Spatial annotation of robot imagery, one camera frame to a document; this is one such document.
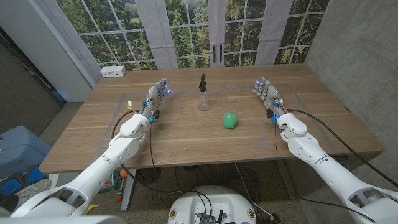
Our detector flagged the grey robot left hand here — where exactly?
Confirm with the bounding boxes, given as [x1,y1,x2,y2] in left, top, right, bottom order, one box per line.
[139,78,172,124]

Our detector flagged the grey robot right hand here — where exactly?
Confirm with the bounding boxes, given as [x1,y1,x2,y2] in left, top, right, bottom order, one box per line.
[252,77,287,124]

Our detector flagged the clear plastic spray bottle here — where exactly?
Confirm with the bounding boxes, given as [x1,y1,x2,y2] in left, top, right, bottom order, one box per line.
[198,90,210,111]

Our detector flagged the green toy apple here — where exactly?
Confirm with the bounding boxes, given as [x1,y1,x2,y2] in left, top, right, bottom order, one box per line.
[223,111,239,129]

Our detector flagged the teal toy basket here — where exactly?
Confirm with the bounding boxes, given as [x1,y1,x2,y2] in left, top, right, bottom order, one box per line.
[101,169,121,192]

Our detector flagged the colourful wooden toy stick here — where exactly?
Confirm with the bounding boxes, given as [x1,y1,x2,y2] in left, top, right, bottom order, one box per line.
[114,179,125,202]

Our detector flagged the yellow toy banana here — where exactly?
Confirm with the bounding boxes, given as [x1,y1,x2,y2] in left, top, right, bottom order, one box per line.
[85,203,100,216]

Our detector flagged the white power outlet box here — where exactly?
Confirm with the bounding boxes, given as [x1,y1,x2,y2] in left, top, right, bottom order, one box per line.
[100,65,127,78]

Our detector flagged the printed window backdrop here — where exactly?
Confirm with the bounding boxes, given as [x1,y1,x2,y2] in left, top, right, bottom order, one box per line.
[27,0,330,90]

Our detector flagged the black round floor disc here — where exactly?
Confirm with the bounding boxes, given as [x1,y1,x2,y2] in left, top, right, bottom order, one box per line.
[136,167,162,185]

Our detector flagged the grey table leg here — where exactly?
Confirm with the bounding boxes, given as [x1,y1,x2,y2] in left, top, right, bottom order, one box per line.
[276,158,298,200]

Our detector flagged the white table leg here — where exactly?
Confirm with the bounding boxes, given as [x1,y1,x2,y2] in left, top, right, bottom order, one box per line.
[120,168,137,212]

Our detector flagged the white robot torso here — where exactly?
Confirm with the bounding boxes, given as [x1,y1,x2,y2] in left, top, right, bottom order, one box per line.
[167,185,257,224]

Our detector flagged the blue storage bin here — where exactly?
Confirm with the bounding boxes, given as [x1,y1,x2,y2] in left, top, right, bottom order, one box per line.
[0,125,52,180]

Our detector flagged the grey white sneaker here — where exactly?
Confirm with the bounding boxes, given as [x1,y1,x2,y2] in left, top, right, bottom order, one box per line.
[14,179,52,200]

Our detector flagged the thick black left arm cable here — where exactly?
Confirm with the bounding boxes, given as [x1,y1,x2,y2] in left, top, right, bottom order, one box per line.
[111,109,184,194]

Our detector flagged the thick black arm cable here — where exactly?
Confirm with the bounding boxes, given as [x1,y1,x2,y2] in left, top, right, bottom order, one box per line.
[287,108,398,189]
[111,109,184,194]

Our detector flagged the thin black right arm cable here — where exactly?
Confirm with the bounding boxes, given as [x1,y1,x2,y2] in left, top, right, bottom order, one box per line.
[273,121,279,160]

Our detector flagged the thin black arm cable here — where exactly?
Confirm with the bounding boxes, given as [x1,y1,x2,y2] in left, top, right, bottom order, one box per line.
[273,121,279,160]
[149,121,158,177]

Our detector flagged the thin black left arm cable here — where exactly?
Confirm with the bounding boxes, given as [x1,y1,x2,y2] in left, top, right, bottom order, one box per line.
[149,121,158,177]

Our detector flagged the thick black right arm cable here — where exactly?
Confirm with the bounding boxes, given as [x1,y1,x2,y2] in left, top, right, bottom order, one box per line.
[287,108,398,189]

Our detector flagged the tangled black floor cables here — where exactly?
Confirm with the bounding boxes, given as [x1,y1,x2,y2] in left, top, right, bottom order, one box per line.
[174,163,259,200]

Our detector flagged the white floor cable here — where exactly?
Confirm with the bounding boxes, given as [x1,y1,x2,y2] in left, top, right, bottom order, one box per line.
[234,162,274,218]

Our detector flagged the blue padded black frame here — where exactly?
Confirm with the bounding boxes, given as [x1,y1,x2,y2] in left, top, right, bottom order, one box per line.
[0,164,47,197]

